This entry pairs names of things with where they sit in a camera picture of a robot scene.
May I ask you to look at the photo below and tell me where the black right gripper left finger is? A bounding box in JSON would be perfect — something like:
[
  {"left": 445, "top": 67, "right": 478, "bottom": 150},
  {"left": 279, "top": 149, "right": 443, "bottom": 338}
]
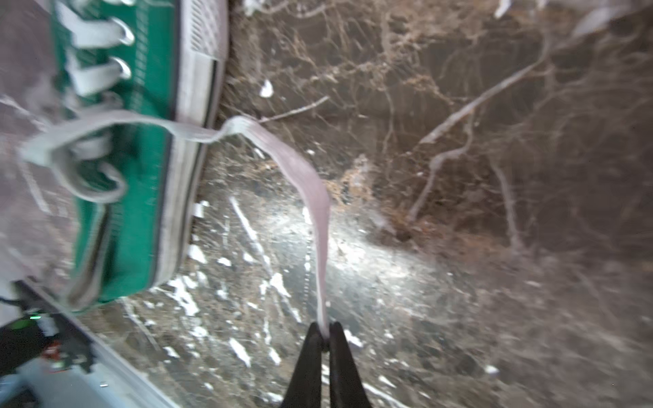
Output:
[{"left": 280, "top": 322, "right": 323, "bottom": 408}]

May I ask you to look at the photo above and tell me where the white shoelace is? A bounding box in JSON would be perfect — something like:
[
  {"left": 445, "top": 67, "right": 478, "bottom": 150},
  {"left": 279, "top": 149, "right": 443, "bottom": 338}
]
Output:
[{"left": 17, "top": 0, "right": 333, "bottom": 338}]

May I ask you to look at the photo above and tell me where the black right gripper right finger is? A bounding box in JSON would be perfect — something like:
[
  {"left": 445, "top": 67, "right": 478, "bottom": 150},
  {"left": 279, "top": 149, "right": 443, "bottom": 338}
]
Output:
[{"left": 328, "top": 322, "right": 372, "bottom": 408}]

